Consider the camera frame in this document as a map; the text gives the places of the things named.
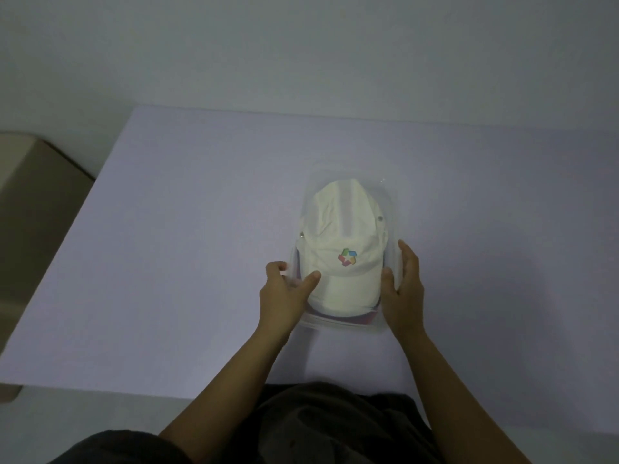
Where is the person's right hand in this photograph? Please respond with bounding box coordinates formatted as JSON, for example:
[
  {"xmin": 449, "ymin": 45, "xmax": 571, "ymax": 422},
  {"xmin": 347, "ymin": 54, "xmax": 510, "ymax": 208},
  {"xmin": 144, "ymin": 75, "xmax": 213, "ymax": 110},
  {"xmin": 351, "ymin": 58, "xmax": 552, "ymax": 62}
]
[{"xmin": 379, "ymin": 238, "xmax": 427, "ymax": 345}]

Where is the person's left hand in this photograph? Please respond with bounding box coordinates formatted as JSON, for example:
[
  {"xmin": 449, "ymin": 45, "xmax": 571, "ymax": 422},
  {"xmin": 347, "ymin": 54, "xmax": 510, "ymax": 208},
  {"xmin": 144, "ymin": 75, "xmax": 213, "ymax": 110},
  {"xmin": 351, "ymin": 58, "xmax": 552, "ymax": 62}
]
[{"xmin": 259, "ymin": 259, "xmax": 322, "ymax": 345}]

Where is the red cap with black patch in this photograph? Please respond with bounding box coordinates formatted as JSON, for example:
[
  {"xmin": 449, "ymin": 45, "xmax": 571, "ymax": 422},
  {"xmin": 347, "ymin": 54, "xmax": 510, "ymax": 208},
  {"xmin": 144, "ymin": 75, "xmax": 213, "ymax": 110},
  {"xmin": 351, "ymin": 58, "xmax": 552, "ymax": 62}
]
[{"xmin": 307, "ymin": 309, "xmax": 380, "ymax": 327}]

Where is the clear plastic container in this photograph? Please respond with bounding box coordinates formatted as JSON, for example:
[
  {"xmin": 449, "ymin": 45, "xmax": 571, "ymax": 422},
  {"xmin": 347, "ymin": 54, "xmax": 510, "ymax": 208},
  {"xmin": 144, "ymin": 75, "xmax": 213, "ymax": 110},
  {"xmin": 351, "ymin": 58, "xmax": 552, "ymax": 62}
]
[{"xmin": 285, "ymin": 161, "xmax": 405, "ymax": 338}]

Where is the white cap with colourful logo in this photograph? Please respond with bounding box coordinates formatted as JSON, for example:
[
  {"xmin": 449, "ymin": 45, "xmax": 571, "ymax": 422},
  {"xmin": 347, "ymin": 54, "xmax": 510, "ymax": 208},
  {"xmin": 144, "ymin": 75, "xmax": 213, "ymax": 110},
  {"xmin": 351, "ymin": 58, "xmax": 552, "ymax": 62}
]
[{"xmin": 295, "ymin": 178, "xmax": 391, "ymax": 320}]

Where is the clear plastic lid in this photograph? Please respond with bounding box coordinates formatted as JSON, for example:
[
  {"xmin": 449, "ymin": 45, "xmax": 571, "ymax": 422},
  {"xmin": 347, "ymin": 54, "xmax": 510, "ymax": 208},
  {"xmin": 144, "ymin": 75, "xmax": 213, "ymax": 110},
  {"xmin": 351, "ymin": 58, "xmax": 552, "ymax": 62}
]
[{"xmin": 288, "ymin": 161, "xmax": 405, "ymax": 334}]

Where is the person's right forearm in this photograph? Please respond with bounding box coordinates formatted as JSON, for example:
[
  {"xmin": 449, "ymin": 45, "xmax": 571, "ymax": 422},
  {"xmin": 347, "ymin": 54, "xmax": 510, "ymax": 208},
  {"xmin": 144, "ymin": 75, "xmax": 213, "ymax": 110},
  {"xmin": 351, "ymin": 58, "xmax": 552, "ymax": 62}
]
[{"xmin": 398, "ymin": 331, "xmax": 531, "ymax": 464}]

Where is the person's left forearm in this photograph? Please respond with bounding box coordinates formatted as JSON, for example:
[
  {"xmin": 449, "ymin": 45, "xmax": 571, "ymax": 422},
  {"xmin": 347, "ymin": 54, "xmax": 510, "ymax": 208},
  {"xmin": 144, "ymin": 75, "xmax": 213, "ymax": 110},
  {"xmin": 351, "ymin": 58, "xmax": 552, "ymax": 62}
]
[{"xmin": 158, "ymin": 328, "xmax": 292, "ymax": 464}]

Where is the person's black shirt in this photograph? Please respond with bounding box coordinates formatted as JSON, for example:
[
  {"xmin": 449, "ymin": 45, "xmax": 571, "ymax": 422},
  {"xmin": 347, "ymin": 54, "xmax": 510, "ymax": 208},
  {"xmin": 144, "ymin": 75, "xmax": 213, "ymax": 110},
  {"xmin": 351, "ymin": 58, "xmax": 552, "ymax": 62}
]
[{"xmin": 48, "ymin": 381, "xmax": 438, "ymax": 464}]

